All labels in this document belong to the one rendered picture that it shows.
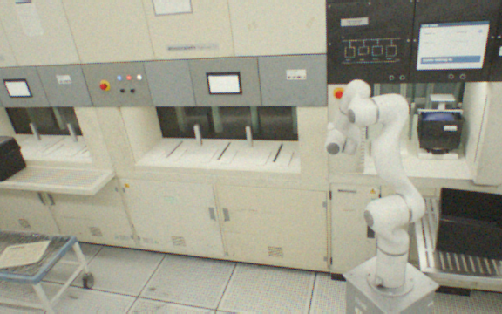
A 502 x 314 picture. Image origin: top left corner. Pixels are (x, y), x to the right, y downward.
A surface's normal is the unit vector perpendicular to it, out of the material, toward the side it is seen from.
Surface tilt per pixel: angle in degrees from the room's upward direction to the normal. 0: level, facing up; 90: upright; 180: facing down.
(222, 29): 90
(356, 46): 90
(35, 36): 90
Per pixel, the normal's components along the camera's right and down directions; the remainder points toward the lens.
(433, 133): -0.27, 0.48
